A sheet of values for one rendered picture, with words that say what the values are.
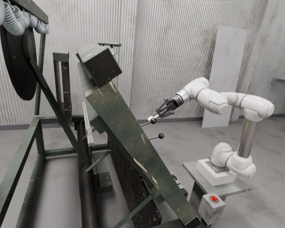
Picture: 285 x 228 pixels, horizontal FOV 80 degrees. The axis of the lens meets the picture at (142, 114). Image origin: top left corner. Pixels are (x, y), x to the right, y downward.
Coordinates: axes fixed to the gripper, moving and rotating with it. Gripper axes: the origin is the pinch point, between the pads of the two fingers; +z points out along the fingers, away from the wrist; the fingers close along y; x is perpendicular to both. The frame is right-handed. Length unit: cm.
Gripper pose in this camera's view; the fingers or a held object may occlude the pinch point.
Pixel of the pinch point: (153, 117)
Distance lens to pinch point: 104.9
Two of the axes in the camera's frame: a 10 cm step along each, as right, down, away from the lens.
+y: -4.4, -7.4, -5.1
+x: 3.6, 3.8, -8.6
